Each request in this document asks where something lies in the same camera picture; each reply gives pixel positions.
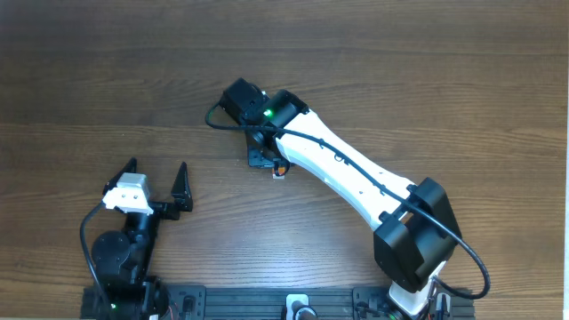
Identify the mounting rail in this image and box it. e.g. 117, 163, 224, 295
82, 284, 476, 320

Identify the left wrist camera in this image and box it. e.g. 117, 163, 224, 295
101, 172, 155, 216

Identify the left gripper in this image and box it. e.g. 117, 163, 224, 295
102, 157, 195, 221

